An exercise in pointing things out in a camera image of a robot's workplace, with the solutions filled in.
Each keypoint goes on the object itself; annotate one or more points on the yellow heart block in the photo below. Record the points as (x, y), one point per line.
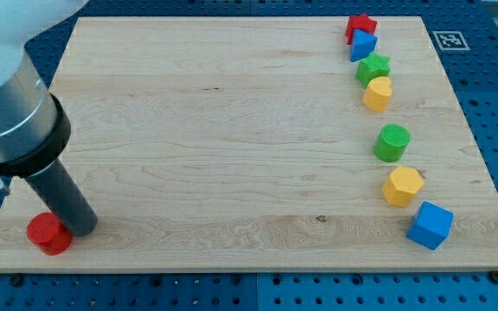
(378, 94)

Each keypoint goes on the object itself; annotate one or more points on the white fiducial marker tag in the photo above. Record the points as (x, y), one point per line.
(449, 40)

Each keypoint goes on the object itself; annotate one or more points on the blue triangle block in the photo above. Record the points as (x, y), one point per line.
(363, 45)

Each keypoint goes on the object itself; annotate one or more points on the green star block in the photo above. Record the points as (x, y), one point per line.
(371, 67)

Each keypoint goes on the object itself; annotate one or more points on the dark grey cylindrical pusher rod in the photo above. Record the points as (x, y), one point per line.
(57, 190)

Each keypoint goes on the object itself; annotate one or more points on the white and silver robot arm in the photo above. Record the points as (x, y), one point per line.
(34, 129)

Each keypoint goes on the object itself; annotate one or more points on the red cylinder block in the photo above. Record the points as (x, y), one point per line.
(49, 234)

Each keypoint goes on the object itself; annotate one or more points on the yellow hexagon block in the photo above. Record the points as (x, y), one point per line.
(401, 186)

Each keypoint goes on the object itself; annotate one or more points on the red star block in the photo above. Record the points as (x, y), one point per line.
(362, 22)

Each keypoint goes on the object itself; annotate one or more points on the blue cube block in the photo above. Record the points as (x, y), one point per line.
(430, 225)

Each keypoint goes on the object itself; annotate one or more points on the green cylinder block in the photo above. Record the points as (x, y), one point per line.
(391, 142)

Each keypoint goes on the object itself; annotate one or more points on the light wooden board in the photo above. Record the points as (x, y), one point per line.
(242, 145)

